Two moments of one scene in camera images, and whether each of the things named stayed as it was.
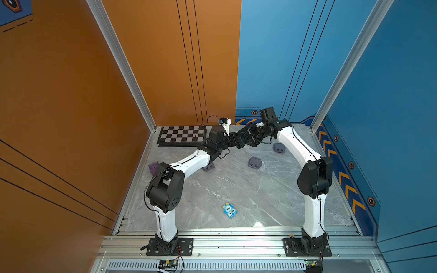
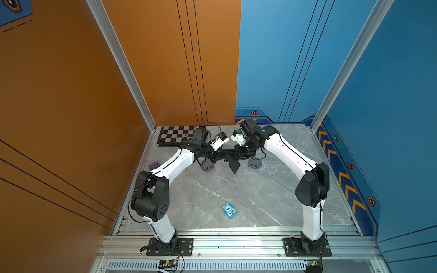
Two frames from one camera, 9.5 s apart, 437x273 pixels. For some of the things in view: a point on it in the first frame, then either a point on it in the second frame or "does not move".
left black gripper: [233, 140] → [217, 154]
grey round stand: [255, 162] does not move
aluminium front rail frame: [239, 249] does not move
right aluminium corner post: [379, 13] does not move
